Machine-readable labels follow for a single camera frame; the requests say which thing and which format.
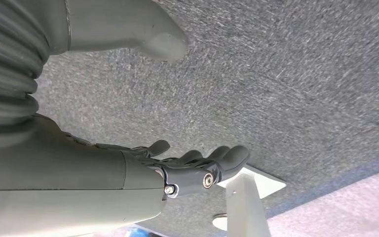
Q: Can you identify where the round floor disc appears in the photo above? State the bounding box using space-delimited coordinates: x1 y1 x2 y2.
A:
212 213 228 232

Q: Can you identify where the grey kiosk stand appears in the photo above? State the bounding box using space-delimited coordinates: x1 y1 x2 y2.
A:
216 164 288 237

